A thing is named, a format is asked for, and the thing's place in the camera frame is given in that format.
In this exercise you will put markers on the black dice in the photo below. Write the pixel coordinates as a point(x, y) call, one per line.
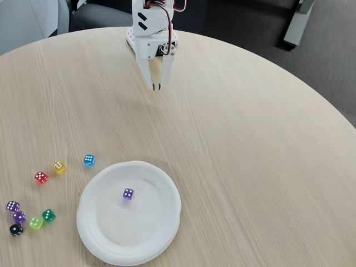
point(16, 229)

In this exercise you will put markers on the grey desk leg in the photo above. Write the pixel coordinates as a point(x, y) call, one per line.
point(296, 25)

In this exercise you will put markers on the yellow translucent dice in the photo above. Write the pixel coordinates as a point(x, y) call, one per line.
point(59, 167)

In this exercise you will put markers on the dark green translucent dice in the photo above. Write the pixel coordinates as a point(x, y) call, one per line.
point(48, 215)

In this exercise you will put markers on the purple translucent dice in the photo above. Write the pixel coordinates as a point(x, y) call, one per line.
point(19, 217)
point(128, 193)
point(12, 206)

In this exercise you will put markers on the black office chair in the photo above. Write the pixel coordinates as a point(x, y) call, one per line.
point(97, 16)

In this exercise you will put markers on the red translucent dice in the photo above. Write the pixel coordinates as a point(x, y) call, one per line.
point(41, 177)

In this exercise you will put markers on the white paper plate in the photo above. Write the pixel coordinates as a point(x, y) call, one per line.
point(128, 222)

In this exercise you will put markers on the blue translucent dice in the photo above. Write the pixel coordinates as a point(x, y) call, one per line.
point(89, 160)

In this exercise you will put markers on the light green translucent dice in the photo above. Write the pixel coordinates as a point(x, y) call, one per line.
point(36, 223)

